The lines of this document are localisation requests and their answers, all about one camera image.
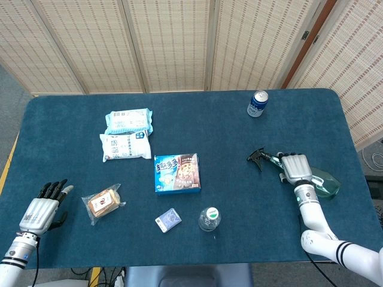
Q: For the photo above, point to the clear water bottle green cap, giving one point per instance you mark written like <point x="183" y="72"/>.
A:
<point x="209" y="219"/>

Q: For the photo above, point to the light blue wet wipes pack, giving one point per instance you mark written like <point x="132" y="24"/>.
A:
<point x="128" y="119"/>

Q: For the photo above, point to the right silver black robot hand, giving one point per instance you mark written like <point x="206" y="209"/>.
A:
<point x="296" y="167"/>

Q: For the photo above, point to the blue cookie box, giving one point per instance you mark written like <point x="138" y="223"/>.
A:
<point x="176" y="175"/>

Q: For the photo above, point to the beige woven folding screen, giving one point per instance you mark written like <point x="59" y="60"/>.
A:
<point x="167" y="45"/>
<point x="356" y="59"/>

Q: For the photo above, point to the bread in clear wrapper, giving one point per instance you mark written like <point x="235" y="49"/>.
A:
<point x="103" y="203"/>

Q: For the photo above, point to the blue table mat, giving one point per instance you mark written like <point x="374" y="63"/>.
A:
<point x="239" y="194"/>

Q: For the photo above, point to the small blue card box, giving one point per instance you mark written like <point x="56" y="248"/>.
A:
<point x="168" y="220"/>

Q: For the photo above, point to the white box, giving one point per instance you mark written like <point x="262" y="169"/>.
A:
<point x="68" y="283"/>

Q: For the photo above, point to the brown wooden post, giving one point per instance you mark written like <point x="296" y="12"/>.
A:
<point x="300" y="59"/>

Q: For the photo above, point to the blue grey padded seat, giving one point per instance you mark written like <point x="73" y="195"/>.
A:
<point x="188" y="275"/>

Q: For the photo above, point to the white power strip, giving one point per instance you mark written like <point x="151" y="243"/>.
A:
<point x="119" y="281"/>

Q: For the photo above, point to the blue white drink can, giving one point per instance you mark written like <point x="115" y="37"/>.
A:
<point x="257" y="106"/>

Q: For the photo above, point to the green spray bottle black trigger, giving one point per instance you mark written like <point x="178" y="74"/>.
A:
<point x="327" y="183"/>

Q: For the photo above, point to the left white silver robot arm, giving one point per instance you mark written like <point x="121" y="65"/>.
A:
<point x="15" y="257"/>

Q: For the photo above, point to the white tissue pack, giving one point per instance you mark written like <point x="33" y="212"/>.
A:
<point x="125" y="148"/>

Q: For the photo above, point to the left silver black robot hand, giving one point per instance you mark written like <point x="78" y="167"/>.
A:
<point x="37" y="215"/>

